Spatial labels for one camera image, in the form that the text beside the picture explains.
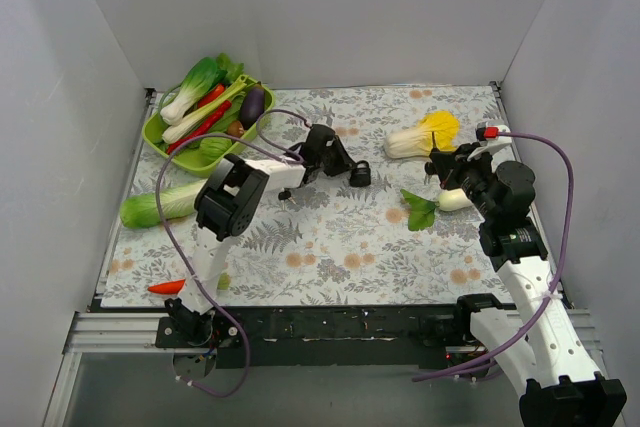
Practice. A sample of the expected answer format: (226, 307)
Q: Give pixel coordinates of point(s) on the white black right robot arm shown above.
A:
(557, 381)

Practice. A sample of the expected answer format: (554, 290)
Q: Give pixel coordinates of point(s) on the white radish toy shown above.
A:
(422, 212)

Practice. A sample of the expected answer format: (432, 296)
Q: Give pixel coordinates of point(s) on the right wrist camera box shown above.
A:
(492, 139)

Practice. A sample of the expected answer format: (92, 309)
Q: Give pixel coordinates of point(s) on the orange carrot toy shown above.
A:
(174, 287)

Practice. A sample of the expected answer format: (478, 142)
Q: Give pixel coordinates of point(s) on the green round cabbage toy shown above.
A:
(212, 148)

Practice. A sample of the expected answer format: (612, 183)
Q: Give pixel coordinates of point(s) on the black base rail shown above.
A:
(424, 336)

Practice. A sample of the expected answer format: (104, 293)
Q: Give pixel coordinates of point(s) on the orange black padlock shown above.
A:
(301, 183)

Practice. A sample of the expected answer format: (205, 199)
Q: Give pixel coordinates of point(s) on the floral patterned table mat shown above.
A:
(331, 243)

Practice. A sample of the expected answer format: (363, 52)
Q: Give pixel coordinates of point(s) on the yellow napa cabbage toy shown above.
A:
(435, 130)

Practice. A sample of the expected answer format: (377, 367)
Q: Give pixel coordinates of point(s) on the black headed key bunch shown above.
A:
(286, 199)

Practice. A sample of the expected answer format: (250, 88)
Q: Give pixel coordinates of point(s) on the green napa cabbage toy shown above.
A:
(141, 211)

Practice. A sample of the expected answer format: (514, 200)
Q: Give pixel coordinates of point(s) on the red chili pepper toy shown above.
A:
(219, 93)

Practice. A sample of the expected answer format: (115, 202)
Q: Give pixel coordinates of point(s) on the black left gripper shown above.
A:
(343, 162)

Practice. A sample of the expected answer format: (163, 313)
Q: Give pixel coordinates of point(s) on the green plastic tray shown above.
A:
(205, 135)

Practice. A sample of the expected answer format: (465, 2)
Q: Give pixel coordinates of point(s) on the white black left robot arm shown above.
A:
(226, 205)

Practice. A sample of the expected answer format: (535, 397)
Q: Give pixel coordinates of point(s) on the purple eggplant toy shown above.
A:
(253, 106)

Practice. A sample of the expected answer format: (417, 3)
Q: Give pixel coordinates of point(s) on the brown kiwi toy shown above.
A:
(236, 129)

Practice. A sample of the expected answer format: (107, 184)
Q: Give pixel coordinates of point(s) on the green bok choy toy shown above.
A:
(204, 76)

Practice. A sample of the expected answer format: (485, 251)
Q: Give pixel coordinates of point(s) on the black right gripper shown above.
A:
(445, 169)

